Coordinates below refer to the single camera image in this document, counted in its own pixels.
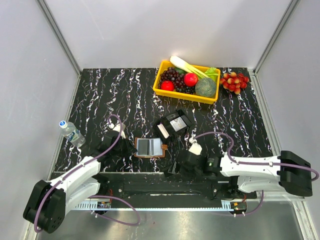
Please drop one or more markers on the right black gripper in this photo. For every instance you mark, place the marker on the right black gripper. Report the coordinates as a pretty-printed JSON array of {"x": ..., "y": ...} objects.
[{"x": 182, "y": 170}]

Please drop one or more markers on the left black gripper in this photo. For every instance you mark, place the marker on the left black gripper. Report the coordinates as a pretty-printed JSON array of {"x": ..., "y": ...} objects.
[{"x": 130, "y": 149}]

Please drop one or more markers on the brown leather card holder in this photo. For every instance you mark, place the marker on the brown leather card holder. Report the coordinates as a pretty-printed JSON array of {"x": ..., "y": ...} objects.
[{"x": 164, "y": 149}]

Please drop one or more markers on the black card box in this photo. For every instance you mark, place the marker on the black card box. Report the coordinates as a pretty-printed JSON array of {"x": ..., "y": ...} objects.
[{"x": 164, "y": 130}]

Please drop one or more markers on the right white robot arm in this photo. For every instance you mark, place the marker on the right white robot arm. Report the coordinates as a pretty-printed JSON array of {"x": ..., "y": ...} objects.
[{"x": 285, "y": 172}]

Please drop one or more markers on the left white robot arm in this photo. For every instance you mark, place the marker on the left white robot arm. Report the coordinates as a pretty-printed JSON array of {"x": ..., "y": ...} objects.
[{"x": 72, "y": 180}]

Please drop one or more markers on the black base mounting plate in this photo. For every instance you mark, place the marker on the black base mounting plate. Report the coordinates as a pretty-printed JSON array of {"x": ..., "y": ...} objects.
[{"x": 155, "y": 184}]

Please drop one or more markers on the clear plastic water bottle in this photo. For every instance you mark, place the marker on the clear plastic water bottle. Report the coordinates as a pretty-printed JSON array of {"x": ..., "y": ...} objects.
[{"x": 69, "y": 131}]

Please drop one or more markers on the red apple front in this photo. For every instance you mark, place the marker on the red apple front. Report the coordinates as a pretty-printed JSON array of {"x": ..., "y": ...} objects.
[{"x": 167, "y": 85}]

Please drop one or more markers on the red apple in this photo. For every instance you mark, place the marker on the red apple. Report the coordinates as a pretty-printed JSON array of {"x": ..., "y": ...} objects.
[
  {"x": 190, "y": 79},
  {"x": 167, "y": 85}
]

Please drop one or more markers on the green netted melon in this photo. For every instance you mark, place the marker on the green netted melon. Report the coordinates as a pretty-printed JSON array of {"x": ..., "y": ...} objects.
[{"x": 206, "y": 87}]

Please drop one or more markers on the dark purple grape bunch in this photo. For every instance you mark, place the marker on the dark purple grape bunch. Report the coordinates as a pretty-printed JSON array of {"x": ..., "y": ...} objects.
[{"x": 177, "y": 79}]

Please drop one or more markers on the red apple back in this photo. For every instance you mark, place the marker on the red apple back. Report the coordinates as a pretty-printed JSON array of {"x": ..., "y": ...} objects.
[{"x": 190, "y": 79}]

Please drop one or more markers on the green cucumber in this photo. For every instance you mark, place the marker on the green cucumber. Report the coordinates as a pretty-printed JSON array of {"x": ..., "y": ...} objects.
[{"x": 180, "y": 71}]

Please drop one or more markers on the white green leek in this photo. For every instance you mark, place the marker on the white green leek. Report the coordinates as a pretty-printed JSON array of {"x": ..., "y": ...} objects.
[{"x": 183, "y": 65}]

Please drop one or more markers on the red cherry cluster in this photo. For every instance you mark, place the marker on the red cherry cluster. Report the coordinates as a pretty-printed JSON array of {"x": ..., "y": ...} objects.
[{"x": 234, "y": 82}]

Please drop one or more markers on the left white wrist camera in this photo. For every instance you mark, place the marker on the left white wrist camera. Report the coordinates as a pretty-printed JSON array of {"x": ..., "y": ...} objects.
[{"x": 119, "y": 127}]

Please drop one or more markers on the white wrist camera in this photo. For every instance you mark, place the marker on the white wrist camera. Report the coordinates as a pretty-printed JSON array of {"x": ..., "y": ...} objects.
[
  {"x": 119, "y": 127},
  {"x": 195, "y": 148}
]

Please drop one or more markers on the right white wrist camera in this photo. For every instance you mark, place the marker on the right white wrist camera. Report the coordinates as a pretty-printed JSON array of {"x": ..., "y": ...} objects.
[{"x": 195, "y": 148}]

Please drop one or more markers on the aluminium frame rail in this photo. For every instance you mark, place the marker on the aluminium frame rail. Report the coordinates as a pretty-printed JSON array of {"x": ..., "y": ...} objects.
[{"x": 191, "y": 203}]

